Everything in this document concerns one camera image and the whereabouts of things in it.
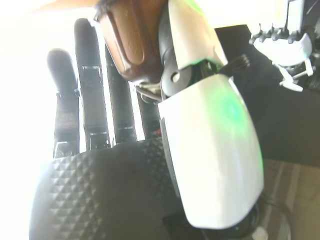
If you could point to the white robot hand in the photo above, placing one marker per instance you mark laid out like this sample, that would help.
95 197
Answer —
100 195

